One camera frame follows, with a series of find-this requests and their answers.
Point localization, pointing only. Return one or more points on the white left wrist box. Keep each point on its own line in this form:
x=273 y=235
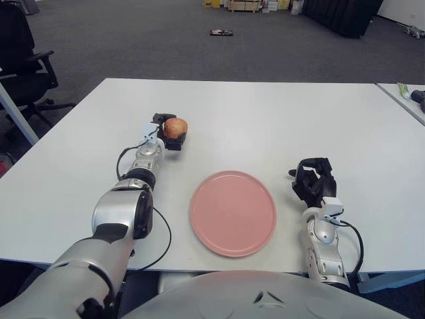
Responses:
x=151 y=133

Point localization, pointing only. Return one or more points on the yellow box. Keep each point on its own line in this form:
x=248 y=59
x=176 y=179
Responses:
x=212 y=3

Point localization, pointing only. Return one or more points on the red yellow apple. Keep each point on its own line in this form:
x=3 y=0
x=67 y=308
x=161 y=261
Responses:
x=176 y=128

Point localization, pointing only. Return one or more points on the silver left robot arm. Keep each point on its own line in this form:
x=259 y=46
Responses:
x=123 y=206

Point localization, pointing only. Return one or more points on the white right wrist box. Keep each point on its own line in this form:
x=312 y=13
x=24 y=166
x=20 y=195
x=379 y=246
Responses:
x=332 y=206

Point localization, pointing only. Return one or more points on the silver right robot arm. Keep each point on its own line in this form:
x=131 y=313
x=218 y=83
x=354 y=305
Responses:
x=323 y=246

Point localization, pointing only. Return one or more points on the pink round plate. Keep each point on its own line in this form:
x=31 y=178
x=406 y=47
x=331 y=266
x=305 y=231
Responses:
x=232 y=214

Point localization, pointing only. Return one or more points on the small black floor tray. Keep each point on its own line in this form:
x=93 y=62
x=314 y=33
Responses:
x=221 y=32

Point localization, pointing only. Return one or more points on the stacked white boxes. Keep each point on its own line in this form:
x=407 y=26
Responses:
x=277 y=5

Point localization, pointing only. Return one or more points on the black handheld controller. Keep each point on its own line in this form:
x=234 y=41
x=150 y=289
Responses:
x=418 y=95

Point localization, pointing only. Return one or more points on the white desk leg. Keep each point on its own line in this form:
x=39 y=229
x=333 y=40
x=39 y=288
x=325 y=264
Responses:
x=16 y=116

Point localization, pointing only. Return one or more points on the black office chair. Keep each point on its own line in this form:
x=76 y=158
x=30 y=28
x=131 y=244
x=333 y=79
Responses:
x=20 y=73

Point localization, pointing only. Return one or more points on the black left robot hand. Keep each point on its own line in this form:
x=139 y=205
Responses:
x=174 y=143

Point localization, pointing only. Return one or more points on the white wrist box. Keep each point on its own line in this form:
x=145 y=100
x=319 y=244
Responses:
x=332 y=206
x=151 y=133

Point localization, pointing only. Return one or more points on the white plastic bag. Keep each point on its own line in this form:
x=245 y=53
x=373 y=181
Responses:
x=297 y=7

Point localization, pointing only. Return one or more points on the grey toy on floor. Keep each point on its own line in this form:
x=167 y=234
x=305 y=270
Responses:
x=413 y=31

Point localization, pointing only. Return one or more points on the green white tube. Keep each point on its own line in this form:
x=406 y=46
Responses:
x=403 y=90

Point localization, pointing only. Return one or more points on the red object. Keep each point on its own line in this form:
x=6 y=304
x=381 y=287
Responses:
x=5 y=166

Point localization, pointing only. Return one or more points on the white table frame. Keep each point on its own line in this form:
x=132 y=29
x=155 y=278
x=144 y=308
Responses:
x=388 y=282

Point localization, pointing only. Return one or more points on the grey chair back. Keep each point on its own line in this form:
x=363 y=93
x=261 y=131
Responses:
x=30 y=6

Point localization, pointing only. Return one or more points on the black draped partition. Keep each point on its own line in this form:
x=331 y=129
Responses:
x=342 y=16

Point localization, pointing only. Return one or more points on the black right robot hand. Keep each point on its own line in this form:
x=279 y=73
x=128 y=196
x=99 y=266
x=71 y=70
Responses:
x=313 y=189

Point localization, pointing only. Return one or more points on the wooden crate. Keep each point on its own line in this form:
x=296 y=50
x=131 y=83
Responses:
x=244 y=6

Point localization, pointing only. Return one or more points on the grey robot torso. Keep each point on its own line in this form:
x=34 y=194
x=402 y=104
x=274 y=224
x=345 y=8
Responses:
x=259 y=299

